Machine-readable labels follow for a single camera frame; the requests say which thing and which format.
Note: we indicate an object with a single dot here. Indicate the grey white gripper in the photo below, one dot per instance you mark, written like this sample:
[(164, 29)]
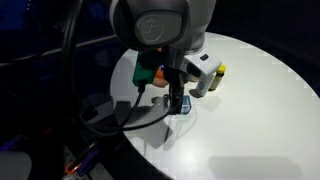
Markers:
[(201, 64)]

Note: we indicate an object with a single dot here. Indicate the small blue clear container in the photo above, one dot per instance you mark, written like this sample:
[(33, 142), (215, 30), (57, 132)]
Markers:
[(187, 107)]

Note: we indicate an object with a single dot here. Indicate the small white bottle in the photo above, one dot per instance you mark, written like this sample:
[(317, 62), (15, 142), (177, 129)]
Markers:
[(204, 86)]

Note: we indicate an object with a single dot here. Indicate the green orange block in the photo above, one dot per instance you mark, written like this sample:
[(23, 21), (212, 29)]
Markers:
[(144, 68)]

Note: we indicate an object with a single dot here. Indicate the yellow capped dark bottle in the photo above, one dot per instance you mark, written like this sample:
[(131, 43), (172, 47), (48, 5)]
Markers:
[(218, 78)]

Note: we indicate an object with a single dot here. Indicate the orange purple hand tool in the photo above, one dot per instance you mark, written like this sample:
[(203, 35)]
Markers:
[(83, 160)]

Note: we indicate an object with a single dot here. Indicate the grey metal handrail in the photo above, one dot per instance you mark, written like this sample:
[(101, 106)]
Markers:
[(50, 52)]

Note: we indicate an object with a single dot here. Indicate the white rounded object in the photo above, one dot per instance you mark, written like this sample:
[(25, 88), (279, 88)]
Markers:
[(13, 166)]

